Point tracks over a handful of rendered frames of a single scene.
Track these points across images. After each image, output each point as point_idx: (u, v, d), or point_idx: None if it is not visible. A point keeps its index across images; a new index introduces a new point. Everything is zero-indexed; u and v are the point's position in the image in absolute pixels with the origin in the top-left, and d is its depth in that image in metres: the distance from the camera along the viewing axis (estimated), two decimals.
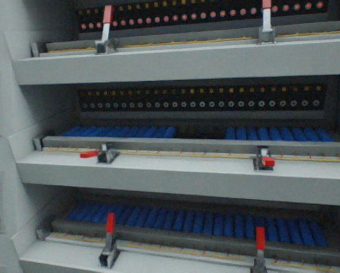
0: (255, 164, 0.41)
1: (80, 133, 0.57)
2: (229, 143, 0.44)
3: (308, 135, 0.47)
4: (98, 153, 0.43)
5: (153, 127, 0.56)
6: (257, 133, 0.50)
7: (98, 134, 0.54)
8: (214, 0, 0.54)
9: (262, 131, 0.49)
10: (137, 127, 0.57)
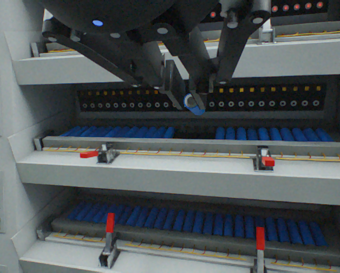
0: (255, 164, 0.41)
1: (80, 133, 0.57)
2: (229, 143, 0.44)
3: (308, 135, 0.47)
4: (98, 153, 0.43)
5: (153, 127, 0.56)
6: (257, 133, 0.50)
7: (98, 134, 0.54)
8: None
9: (262, 131, 0.49)
10: (137, 127, 0.57)
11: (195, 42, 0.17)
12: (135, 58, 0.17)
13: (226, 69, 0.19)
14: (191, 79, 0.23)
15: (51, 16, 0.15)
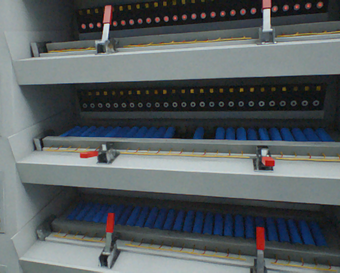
0: (255, 164, 0.41)
1: (80, 133, 0.57)
2: (229, 143, 0.44)
3: (308, 135, 0.47)
4: (98, 153, 0.43)
5: (153, 127, 0.56)
6: (257, 133, 0.50)
7: (98, 134, 0.54)
8: (214, 0, 0.54)
9: (262, 131, 0.49)
10: (137, 127, 0.57)
11: None
12: None
13: None
14: None
15: None
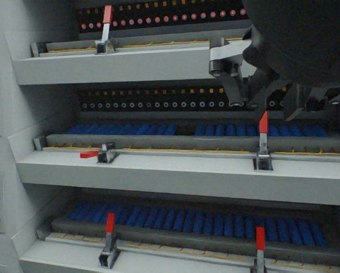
0: (255, 164, 0.41)
1: (83, 131, 0.58)
2: (229, 138, 0.46)
3: (305, 131, 0.48)
4: (98, 153, 0.43)
5: (155, 124, 0.57)
6: (257, 130, 0.52)
7: (100, 131, 0.56)
8: (214, 0, 0.54)
9: None
10: (139, 125, 0.58)
11: (261, 70, 0.22)
12: None
13: None
14: None
15: None
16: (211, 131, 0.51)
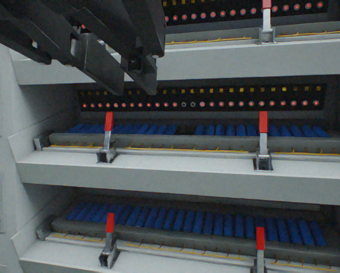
0: (255, 164, 0.41)
1: (84, 130, 0.59)
2: (229, 138, 0.46)
3: (306, 131, 0.48)
4: (110, 131, 0.47)
5: (155, 124, 0.57)
6: (257, 130, 0.52)
7: (101, 131, 0.56)
8: (214, 0, 0.54)
9: None
10: (139, 125, 0.59)
11: (17, 0, 0.15)
12: None
13: None
14: (85, 44, 0.20)
15: None
16: (211, 131, 0.51)
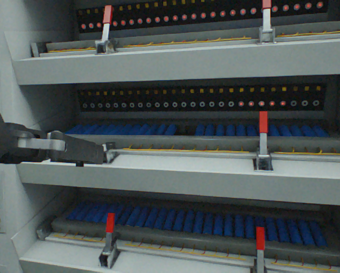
0: (255, 164, 0.41)
1: (83, 131, 0.58)
2: (229, 138, 0.46)
3: (305, 131, 0.48)
4: None
5: (155, 124, 0.57)
6: (257, 130, 0.52)
7: (100, 131, 0.56)
8: (214, 0, 0.54)
9: None
10: (139, 125, 0.58)
11: None
12: (39, 131, 0.28)
13: None
14: None
15: (48, 140, 0.24)
16: (211, 131, 0.51)
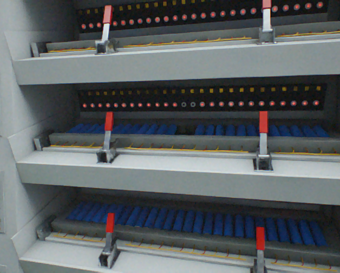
0: (255, 164, 0.41)
1: (84, 130, 0.59)
2: (229, 138, 0.46)
3: (306, 131, 0.48)
4: (110, 131, 0.47)
5: (155, 124, 0.57)
6: (257, 130, 0.52)
7: (101, 131, 0.56)
8: (214, 0, 0.54)
9: None
10: (139, 125, 0.59)
11: None
12: None
13: None
14: None
15: None
16: (211, 131, 0.51)
